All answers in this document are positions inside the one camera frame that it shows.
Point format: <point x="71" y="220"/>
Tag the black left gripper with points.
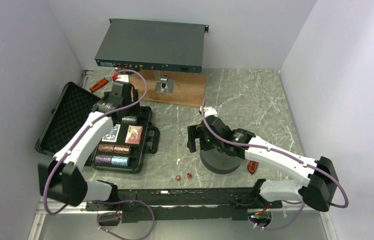
<point x="134" y="96"/>

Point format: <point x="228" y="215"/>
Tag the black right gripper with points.
<point x="195" y="131"/>

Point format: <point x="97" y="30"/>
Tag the red Texas Holdem card box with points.
<point x="134" y="134"/>

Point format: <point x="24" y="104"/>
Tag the black poker set case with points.
<point x="71" y="112"/>

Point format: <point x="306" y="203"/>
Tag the blue playing card deck box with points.
<point x="112" y="135"/>

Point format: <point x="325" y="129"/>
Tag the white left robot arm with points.
<point x="61" y="178"/>

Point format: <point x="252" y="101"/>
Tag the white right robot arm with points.
<point x="312" y="182"/>

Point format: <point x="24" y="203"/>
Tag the copper green connectors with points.
<point x="127" y="70"/>

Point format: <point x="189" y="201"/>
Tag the wooden board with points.
<point x="188" y="91"/>

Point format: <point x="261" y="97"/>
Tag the brown orange chip stack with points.
<point x="114" y="149"/>

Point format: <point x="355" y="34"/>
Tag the light blue chip stack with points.
<point x="121" y="161"/>

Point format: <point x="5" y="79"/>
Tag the purple chip stack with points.
<point x="103" y="160"/>

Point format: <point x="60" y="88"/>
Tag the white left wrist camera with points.
<point x="117" y="77"/>

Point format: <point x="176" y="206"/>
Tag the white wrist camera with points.
<point x="208" y="111"/>
<point x="117" y="77"/>

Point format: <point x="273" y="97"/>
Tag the red handled tool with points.
<point x="99" y="84"/>

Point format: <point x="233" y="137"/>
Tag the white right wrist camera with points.
<point x="208" y="111"/>

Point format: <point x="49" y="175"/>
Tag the metal stand bracket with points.
<point x="164" y="84"/>

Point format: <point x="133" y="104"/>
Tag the dark rack mount device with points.
<point x="153" y="45"/>

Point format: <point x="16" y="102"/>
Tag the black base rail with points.
<point x="234" y="203"/>

